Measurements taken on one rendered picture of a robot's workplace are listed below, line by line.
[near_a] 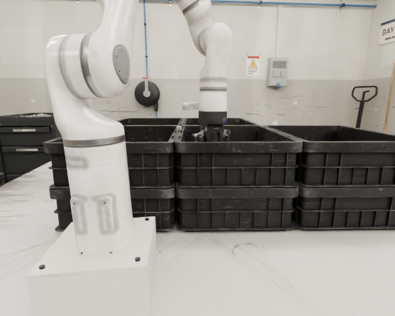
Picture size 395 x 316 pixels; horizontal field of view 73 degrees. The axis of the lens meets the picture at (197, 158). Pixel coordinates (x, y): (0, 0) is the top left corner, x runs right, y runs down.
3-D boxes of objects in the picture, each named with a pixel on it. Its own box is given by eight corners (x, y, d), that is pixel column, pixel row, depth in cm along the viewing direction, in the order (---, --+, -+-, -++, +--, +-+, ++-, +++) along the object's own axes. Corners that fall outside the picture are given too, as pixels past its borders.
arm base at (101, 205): (126, 254, 41) (115, 146, 38) (68, 256, 42) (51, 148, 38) (140, 226, 50) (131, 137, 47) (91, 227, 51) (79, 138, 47)
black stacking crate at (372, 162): (424, 190, 64) (433, 144, 61) (301, 192, 63) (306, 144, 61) (337, 156, 102) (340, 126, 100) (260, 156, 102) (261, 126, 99)
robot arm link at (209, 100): (202, 109, 78) (202, 87, 76) (234, 110, 70) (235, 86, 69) (180, 110, 71) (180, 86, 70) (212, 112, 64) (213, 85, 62)
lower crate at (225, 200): (297, 234, 65) (301, 188, 63) (175, 236, 65) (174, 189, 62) (258, 184, 104) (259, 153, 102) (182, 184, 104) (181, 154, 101)
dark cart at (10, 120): (66, 227, 217) (54, 116, 198) (9, 229, 213) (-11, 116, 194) (89, 200, 275) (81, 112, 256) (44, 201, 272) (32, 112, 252)
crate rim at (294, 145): (305, 152, 61) (305, 142, 60) (173, 153, 60) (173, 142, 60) (261, 131, 100) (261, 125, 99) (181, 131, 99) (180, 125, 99)
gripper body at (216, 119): (214, 109, 64) (213, 147, 66) (234, 108, 70) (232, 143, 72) (190, 108, 69) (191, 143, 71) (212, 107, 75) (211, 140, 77)
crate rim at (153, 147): (173, 153, 60) (173, 142, 60) (40, 153, 60) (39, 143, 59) (180, 131, 99) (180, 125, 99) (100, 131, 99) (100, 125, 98)
